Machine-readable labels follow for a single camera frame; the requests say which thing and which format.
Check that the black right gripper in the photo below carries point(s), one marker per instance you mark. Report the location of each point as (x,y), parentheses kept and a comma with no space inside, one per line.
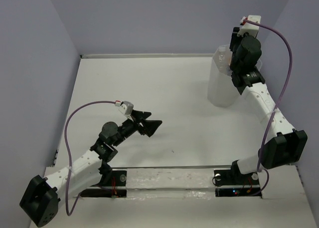
(236,38)

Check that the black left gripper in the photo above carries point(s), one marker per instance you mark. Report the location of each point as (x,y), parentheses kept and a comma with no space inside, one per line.
(148,126)

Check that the clear bottle white cap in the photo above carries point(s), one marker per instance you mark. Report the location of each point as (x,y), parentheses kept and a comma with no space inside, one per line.
(223,55)

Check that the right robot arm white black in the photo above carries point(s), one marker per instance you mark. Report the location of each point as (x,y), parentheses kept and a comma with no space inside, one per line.
(283,144)

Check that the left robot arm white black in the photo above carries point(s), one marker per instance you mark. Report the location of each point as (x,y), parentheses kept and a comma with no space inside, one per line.
(44,196)

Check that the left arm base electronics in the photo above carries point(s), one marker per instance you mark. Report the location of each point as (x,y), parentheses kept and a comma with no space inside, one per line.
(114,187)

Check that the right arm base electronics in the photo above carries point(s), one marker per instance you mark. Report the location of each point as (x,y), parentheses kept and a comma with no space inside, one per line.
(242,186)

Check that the white octagonal bin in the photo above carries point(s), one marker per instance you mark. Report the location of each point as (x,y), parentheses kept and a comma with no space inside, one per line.
(225,87)

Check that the white front cover board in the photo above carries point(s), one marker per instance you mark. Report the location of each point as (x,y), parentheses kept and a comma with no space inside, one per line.
(185,198)

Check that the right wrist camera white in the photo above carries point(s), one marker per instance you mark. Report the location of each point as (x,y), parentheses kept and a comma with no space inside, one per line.
(251,29)

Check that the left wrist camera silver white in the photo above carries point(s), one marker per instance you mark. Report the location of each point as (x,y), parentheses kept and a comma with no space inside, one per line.
(126,108)

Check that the aluminium back rail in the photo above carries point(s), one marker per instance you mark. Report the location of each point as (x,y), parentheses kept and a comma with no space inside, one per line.
(144,55)

